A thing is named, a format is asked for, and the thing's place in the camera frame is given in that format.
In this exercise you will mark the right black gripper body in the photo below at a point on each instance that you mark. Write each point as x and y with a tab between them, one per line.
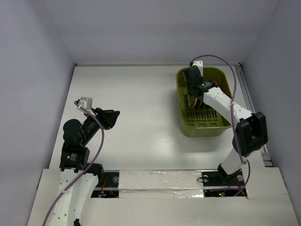
193	92

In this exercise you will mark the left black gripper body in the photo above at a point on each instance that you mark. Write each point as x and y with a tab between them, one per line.
100	116

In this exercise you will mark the beige patterned plate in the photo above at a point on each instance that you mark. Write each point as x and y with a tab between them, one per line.
191	101

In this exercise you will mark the brown yellow plate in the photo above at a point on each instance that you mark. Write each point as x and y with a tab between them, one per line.
199	104

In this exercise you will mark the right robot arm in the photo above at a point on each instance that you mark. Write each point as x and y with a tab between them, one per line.
250	129

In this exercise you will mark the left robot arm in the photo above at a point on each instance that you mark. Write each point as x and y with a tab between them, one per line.
79	176

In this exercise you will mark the olive green dish rack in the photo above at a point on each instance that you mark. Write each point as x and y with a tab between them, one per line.
198	122

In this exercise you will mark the foil covered base bar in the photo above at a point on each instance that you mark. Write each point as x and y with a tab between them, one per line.
159	184

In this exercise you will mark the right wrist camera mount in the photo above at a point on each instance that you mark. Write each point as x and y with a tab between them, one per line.
199	64

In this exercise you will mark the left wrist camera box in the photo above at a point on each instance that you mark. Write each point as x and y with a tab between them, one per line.
84	102

